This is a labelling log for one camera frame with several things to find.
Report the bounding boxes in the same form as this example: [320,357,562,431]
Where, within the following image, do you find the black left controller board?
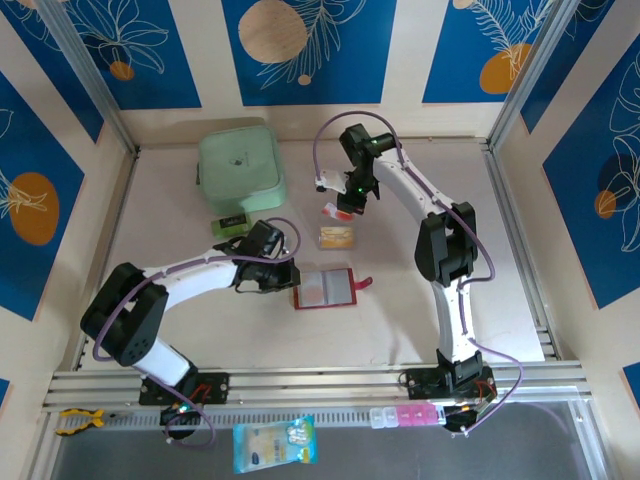
[158,403,205,427]

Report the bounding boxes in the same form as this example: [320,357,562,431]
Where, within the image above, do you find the aluminium frame post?
[37,0,140,154]
[487,0,587,151]

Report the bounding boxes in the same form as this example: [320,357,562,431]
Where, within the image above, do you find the gold credit card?
[319,225,357,251]

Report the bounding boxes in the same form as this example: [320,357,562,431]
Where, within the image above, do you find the pink and clear pill organizer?
[369,404,446,430]

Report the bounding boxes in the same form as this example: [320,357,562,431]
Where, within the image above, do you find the yellow handled pliers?
[54,408,121,436]

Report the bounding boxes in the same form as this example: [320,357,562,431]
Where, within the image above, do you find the wet wipes packet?
[232,414,317,475]

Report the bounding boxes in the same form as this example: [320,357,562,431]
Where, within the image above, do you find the black controller board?
[158,403,205,427]
[442,402,497,435]

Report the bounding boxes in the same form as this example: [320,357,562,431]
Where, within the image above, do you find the aluminium side rail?
[482,142,560,362]
[72,147,142,372]

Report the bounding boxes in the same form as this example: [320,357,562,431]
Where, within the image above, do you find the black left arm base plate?
[138,370,231,406]

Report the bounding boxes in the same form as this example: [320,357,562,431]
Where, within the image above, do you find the grey slotted cable duct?
[102,405,451,427]

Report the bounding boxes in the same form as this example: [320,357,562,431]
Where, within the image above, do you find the white card with red print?
[322,201,354,222]

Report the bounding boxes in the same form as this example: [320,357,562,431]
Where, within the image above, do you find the mint green zip pouch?
[196,125,289,215]

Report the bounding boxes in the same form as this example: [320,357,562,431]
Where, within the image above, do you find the red card holder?
[293,268,375,312]

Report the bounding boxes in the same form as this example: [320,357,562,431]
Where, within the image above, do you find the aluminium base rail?
[42,363,594,416]

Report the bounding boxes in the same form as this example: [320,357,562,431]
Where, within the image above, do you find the black right controller board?
[442,402,497,435]

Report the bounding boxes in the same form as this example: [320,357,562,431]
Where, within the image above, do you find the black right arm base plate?
[405,367,497,402]

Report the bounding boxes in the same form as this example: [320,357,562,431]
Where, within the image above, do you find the small green box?
[209,212,254,242]

